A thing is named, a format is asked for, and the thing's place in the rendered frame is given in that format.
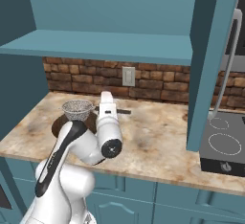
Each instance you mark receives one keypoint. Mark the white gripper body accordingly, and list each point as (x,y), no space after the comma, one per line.
(106,97)

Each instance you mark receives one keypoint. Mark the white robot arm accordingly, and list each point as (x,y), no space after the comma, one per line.
(68,183)

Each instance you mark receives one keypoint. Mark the brown wooden bowl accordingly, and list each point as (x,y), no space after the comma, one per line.
(91,122)

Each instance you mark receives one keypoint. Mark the silver mesh tea strainer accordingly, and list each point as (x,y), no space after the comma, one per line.
(76,109)

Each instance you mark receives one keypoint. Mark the teal cabinet door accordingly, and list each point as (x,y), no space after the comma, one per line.
(19,90)
(207,58)

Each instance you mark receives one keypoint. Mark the teal base cupboard door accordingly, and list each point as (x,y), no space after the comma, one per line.
(124,199)
(197,205)
(22,183)

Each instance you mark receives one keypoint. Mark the black hob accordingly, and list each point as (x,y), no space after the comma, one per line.
(223,145)

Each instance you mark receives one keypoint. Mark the grey hob knob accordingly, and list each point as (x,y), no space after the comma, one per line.
(226,166)

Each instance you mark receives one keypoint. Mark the grey microwave oven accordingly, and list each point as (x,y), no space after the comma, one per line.
(237,42)

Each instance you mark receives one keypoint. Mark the white wall switch plate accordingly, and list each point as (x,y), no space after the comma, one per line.
(128,76)

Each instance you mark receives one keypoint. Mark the teal wall cabinet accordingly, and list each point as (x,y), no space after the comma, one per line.
(105,42)

